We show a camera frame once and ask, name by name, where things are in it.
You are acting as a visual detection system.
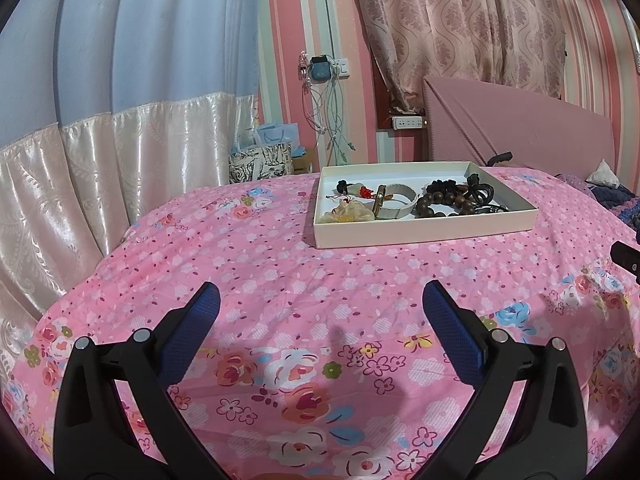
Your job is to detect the light blue gift bag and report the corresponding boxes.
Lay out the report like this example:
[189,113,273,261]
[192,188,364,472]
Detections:
[254,121,302,149]

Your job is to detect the pink patterned curtain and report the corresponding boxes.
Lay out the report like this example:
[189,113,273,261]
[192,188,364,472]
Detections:
[349,0,569,114]

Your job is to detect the blue and cream curtain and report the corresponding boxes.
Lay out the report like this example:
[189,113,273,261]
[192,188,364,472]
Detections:
[0,0,262,391]

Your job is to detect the pink headboard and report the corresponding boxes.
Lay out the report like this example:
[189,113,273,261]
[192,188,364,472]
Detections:
[422,75,616,171]

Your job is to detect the brown wooden bead bracelet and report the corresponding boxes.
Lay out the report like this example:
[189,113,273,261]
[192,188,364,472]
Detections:
[414,187,469,219]

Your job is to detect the pink floral bedsheet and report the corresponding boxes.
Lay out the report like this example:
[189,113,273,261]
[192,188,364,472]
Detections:
[0,164,640,480]

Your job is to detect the white shallow box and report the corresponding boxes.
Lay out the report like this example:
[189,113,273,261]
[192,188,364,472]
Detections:
[312,161,540,250]

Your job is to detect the hanging white cables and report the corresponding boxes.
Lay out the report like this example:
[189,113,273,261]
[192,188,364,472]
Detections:
[299,77,357,166]

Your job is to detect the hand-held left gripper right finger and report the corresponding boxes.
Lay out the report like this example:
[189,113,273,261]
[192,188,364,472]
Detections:
[414,279,584,480]

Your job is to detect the white pillow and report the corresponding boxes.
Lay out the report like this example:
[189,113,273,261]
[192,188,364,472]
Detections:
[585,158,621,190]

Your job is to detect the blue charger device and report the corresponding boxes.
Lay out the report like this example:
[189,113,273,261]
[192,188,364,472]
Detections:
[307,54,334,84]

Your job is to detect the white bangle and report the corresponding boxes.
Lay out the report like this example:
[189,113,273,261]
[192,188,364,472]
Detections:
[373,183,419,221]

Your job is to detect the black and white floral bag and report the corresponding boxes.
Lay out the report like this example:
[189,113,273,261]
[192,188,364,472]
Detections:
[228,142,294,184]

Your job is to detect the black scrunchie with beads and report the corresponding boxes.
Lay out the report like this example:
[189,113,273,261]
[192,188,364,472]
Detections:
[465,173,496,207]

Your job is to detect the jade pendant with red knots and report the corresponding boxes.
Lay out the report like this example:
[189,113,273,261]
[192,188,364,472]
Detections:
[327,179,375,202]

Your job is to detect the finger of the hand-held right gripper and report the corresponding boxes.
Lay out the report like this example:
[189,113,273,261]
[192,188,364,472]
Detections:
[610,241,640,282]

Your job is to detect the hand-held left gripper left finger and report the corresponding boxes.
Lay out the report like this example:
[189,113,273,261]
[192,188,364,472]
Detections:
[52,281,222,480]

